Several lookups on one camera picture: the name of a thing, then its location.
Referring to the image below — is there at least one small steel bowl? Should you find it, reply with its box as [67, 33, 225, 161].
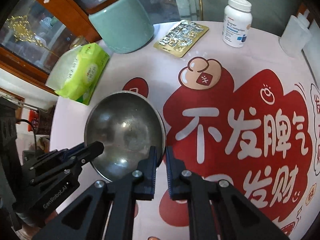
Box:
[84, 91, 165, 181]

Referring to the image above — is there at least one left hand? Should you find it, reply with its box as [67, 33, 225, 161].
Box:
[15, 209, 60, 240]

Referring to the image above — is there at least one green tissue pack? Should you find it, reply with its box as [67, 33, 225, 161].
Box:
[46, 43, 110, 105]

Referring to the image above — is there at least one pink printed tablecloth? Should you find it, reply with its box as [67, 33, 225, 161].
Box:
[50, 22, 319, 239]

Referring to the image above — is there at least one wooden glass sliding door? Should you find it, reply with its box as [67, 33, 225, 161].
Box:
[1, 0, 303, 96]

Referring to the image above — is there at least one teal ceramic jar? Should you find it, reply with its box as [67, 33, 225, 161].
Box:
[86, 0, 155, 54]

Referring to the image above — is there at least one gold pill blister pack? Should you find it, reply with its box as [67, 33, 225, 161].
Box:
[153, 20, 209, 58]

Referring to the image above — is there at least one white storage cabinet box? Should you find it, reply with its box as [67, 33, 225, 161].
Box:
[303, 20, 320, 86]

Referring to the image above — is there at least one clear squeeze bottle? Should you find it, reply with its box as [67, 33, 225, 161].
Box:
[279, 12, 311, 57]

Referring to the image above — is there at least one white supplement bottle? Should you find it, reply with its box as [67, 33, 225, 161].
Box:
[222, 0, 253, 48]

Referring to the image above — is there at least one black cable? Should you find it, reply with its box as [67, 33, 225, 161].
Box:
[16, 118, 38, 156]

